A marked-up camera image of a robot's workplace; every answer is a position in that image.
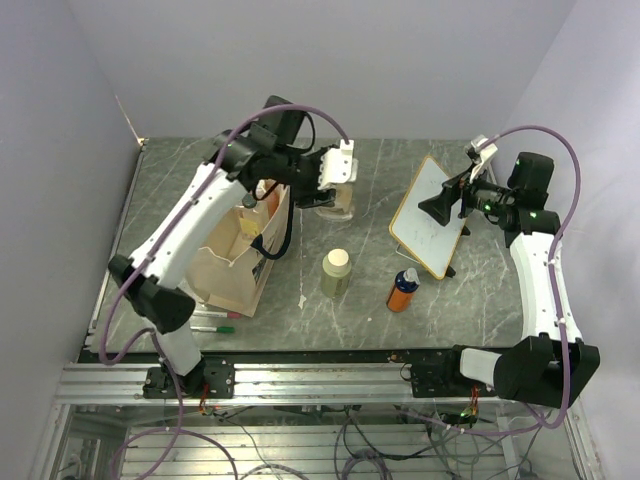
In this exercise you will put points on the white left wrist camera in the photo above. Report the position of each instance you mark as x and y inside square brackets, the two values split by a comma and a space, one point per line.
[338, 166]

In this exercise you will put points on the orange blue pump bottle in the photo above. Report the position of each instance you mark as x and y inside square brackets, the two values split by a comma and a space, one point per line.
[406, 283]

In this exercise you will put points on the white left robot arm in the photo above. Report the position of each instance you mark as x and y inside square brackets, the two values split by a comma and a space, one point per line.
[258, 149]

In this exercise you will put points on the pale green bottle cream cap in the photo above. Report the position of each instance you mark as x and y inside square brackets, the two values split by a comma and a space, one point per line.
[336, 273]

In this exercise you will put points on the yellow-framed small whiteboard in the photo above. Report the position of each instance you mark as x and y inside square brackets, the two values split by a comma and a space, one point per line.
[418, 235]

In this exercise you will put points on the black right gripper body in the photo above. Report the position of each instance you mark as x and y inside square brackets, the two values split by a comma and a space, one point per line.
[484, 196]

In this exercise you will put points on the amber liquid bottle white cap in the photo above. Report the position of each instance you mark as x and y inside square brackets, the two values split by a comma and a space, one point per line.
[343, 208]

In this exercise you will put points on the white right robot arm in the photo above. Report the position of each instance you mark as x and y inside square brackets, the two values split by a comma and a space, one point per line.
[551, 364]

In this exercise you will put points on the red-capped white marker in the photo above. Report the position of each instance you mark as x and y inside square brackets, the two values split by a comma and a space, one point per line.
[216, 314]

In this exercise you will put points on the green-capped white marker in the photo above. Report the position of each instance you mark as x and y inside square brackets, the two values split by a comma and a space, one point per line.
[214, 329]

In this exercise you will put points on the beige canvas tote bag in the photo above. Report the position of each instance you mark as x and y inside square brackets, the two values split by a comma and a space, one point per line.
[227, 272]

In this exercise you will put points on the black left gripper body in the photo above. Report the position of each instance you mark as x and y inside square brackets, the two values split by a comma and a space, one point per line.
[304, 173]

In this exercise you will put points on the aluminium mounting rail frame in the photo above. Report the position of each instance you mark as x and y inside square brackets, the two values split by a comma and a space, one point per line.
[303, 415]

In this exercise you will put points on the clear square bottle black cap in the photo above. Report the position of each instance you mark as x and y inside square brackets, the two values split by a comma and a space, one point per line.
[249, 217]

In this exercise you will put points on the pink liquid bottle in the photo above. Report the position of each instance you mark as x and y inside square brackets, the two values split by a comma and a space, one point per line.
[272, 202]

